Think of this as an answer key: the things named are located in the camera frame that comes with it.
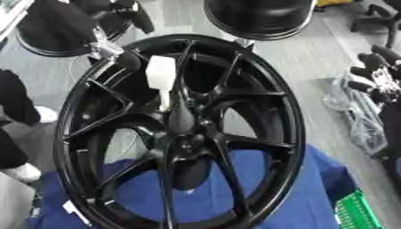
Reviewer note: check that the black spoked wheel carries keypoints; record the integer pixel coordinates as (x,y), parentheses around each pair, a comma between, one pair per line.
(180,149)

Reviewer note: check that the white pin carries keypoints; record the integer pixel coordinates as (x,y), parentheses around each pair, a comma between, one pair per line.
(160,74)

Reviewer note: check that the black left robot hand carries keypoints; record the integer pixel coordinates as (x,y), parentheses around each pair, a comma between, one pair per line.
(127,61)

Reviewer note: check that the white paper tag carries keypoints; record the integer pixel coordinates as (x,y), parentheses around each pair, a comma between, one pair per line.
(76,211)

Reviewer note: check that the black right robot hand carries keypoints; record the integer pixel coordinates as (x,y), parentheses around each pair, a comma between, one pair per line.
(385,78)

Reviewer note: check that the person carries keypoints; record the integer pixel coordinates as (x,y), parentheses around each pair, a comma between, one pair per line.
(15,98)

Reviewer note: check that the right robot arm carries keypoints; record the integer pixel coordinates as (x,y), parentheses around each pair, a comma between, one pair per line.
(392,134)

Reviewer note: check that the black office chair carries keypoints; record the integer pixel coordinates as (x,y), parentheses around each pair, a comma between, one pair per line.
(384,18)

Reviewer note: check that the clear plastic bag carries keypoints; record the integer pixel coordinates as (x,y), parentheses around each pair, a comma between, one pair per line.
(360,119)

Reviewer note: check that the green plastic crate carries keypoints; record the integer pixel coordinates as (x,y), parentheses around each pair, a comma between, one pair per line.
(357,213)

